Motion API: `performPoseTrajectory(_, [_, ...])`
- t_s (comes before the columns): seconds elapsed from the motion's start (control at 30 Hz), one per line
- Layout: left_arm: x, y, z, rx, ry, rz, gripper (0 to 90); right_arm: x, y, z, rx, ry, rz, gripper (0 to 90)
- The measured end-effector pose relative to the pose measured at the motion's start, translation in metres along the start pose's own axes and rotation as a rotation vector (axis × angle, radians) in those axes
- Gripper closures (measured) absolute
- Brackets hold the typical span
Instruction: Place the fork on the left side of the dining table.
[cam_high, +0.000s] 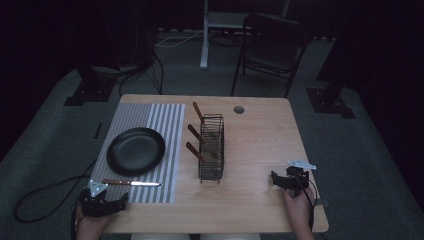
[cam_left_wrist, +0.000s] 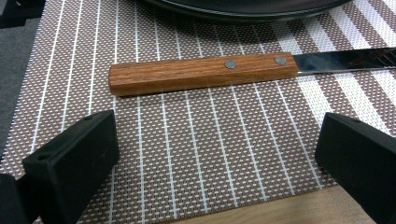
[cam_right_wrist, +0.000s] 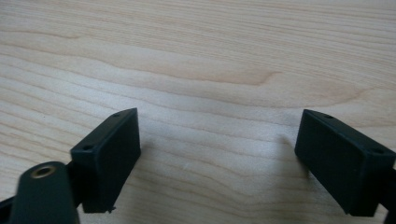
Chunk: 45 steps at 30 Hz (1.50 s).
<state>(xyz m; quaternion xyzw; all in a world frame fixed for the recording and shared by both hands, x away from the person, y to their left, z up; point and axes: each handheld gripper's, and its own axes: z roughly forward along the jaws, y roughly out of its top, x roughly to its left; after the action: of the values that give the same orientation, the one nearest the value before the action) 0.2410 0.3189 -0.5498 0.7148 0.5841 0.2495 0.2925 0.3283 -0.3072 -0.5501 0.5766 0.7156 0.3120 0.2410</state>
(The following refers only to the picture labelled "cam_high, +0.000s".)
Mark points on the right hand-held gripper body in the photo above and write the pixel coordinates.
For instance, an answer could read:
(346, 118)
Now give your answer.
(295, 178)

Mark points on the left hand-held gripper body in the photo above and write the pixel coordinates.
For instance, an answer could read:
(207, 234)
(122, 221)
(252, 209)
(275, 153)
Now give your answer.
(95, 205)

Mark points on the person's left hand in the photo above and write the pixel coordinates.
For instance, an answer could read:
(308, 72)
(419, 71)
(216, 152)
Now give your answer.
(89, 225)

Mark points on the person's right hand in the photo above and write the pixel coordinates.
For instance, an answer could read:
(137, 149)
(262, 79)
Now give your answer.
(298, 210)

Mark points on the black round plate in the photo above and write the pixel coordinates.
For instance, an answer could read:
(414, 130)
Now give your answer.
(136, 151)

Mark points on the small dark floor object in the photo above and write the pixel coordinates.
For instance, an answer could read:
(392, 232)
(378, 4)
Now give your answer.
(97, 131)

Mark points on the black stand base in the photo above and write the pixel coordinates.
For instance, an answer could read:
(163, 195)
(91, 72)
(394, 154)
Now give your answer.
(90, 91)
(328, 101)

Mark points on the grey striped placemat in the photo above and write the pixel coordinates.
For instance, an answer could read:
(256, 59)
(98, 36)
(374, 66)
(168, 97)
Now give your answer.
(166, 123)

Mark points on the black folding chair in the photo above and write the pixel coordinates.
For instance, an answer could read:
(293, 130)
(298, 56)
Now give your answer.
(273, 43)

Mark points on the white metal desk frame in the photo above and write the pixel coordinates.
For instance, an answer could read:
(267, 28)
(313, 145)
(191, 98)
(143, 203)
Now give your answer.
(205, 40)

